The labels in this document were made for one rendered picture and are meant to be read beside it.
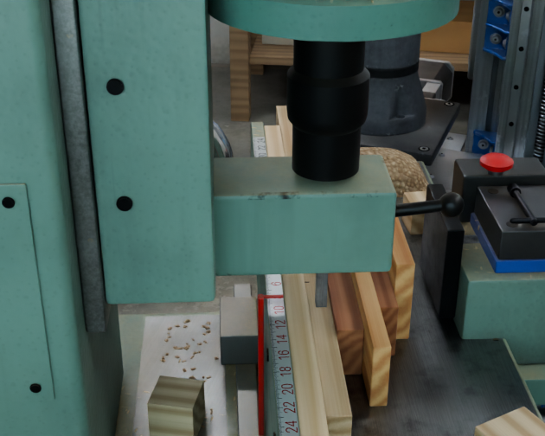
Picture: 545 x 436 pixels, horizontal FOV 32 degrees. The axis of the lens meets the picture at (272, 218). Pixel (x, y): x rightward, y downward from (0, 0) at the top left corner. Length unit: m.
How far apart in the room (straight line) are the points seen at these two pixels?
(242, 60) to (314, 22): 2.95
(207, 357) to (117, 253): 0.32
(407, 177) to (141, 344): 0.35
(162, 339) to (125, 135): 0.41
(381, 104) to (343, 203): 0.73
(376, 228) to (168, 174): 0.17
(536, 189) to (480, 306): 0.13
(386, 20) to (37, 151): 0.23
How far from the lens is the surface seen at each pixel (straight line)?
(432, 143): 1.41
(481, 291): 0.81
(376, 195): 0.69
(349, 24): 0.59
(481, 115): 1.60
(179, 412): 0.85
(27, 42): 0.57
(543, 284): 0.83
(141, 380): 0.95
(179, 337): 1.00
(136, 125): 0.62
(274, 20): 0.59
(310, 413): 0.67
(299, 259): 0.71
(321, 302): 0.77
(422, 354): 0.81
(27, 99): 0.58
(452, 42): 3.65
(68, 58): 0.61
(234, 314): 0.94
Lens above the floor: 1.38
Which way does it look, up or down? 28 degrees down
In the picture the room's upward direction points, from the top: straight up
